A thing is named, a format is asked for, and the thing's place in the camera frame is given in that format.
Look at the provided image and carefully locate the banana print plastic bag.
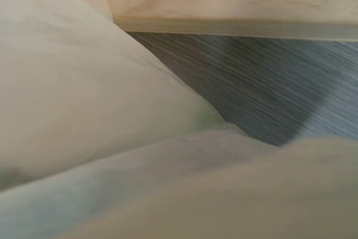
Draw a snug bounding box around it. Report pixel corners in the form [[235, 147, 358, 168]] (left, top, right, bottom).
[[1, 0, 357, 238]]

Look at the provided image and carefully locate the wooden clothes rack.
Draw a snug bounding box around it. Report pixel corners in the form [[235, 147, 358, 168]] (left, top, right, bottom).
[[107, 0, 357, 41]]

